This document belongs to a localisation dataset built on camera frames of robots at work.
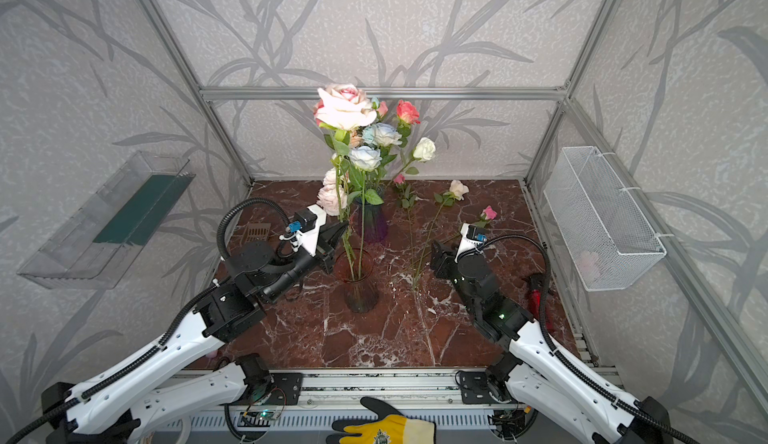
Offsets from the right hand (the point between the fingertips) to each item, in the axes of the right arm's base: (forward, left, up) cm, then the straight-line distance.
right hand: (442, 234), depth 75 cm
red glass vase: (-6, +23, -6) cm, 24 cm away
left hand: (-5, +21, +15) cm, 26 cm away
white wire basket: (-9, -33, +11) cm, 36 cm away
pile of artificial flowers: (+33, -10, -21) cm, 40 cm away
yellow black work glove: (-39, +13, -20) cm, 46 cm away
